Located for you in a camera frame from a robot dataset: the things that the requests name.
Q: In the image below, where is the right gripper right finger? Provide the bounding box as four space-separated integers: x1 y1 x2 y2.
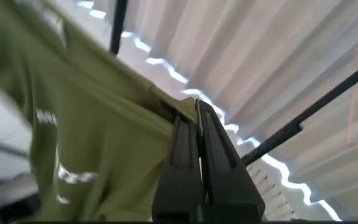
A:
195 98 266 222

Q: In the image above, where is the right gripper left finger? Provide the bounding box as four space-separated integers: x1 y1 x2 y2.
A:
151 113 205 222

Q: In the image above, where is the green printed garment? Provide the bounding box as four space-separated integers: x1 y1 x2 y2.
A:
0 0 199 222

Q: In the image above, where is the white laundry basket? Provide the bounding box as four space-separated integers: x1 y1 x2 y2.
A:
246 164 298 222

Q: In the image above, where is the black clothes rack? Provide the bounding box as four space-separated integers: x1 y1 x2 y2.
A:
108 0 358 167

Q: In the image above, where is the white curtain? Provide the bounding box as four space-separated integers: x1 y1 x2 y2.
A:
79 0 358 220

